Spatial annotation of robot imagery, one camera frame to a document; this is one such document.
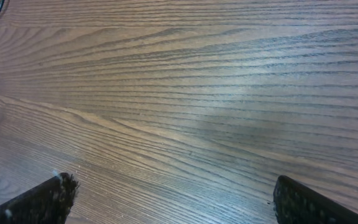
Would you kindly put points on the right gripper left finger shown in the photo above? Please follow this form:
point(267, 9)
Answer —
point(48, 203)

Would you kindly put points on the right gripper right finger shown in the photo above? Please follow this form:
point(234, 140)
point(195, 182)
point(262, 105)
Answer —
point(295, 203)

